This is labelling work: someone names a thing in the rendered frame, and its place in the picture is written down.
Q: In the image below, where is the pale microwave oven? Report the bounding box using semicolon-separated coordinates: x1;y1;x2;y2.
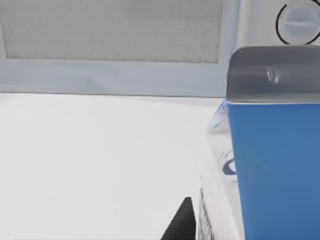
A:
0;0;320;99

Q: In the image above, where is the blue bottle with grey cap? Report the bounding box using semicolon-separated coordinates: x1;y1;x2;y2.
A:
196;45;320;240

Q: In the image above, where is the white microwave knob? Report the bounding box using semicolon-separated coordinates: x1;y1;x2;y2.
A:
275;0;320;46

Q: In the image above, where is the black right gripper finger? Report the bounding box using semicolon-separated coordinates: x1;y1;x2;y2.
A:
159;196;198;240

